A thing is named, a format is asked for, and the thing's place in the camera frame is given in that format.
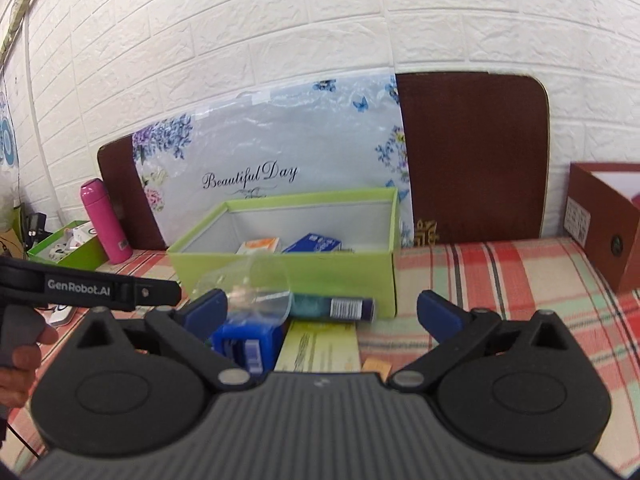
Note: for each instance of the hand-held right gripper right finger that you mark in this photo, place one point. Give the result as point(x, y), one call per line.
point(437, 310)

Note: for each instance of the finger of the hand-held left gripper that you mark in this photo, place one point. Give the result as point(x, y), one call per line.
point(156, 293)

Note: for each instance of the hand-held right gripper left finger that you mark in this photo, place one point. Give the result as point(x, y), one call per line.
point(207, 310)

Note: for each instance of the clear plastic cup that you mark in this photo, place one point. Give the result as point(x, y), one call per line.
point(265, 285)

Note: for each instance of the green storage box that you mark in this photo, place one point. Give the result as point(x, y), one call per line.
point(340, 280)

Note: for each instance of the person's left hand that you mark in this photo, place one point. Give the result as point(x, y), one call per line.
point(22, 377)

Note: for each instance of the white flat object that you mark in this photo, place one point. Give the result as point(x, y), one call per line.
point(62, 314)

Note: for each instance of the small green box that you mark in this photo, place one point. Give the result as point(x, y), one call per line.
point(85, 258)

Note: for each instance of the blue small box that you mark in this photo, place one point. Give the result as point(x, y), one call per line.
point(250, 345)

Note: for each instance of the plaid blanket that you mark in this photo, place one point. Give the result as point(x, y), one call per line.
point(500, 280)

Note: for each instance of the pink thermos bottle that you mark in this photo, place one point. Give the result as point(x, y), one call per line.
point(105, 225)

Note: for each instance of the black charger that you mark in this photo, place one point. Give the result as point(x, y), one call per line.
point(36, 224)

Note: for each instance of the orange paper box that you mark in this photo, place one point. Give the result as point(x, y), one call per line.
point(257, 246)

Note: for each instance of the small orange card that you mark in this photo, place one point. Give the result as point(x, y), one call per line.
point(375, 366)

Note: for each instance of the yellow-green paper box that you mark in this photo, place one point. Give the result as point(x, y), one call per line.
point(320, 350)

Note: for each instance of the blue packet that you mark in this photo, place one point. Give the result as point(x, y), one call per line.
point(312, 244)

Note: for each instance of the brown board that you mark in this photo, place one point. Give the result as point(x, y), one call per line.
point(475, 160)

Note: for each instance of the brown cardboard box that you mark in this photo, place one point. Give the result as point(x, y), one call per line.
point(600, 270)

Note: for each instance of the floral plastic bedding package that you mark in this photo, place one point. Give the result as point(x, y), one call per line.
point(300, 135)

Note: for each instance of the wall poster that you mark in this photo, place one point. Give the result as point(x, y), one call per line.
point(6, 135)

